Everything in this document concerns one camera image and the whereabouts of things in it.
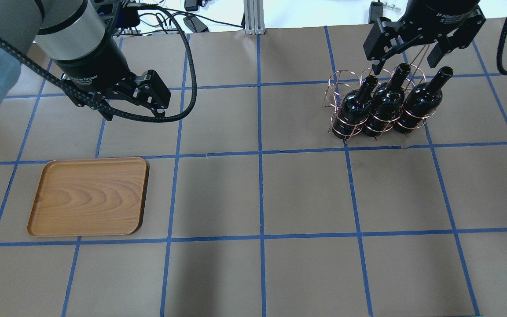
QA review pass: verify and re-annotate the left arm braided black cable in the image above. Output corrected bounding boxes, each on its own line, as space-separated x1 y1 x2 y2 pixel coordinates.
0 4 198 123

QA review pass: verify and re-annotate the dark wine bottle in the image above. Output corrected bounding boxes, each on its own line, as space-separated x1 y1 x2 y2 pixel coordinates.
393 66 453 135
362 63 411 138
331 75 378 140

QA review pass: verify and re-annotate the aluminium frame post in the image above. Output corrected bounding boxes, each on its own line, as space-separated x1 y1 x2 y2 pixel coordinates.
243 0 266 35

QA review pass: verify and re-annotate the black power adapter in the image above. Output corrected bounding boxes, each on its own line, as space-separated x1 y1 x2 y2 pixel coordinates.
183 15 209 33

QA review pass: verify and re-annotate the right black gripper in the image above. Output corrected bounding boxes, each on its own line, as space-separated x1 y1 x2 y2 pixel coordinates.
364 0 486 75

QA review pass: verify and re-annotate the black power brick right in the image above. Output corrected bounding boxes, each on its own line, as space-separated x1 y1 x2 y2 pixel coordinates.
368 0 384 24

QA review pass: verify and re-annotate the wooden tray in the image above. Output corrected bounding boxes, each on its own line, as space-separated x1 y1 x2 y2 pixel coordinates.
26 157 149 237

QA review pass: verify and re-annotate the copper wire bottle basket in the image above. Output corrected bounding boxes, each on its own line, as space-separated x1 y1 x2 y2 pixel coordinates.
322 44 430 143

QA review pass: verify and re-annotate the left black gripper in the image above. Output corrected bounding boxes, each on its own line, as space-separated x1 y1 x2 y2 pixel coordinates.
55 40 171 121

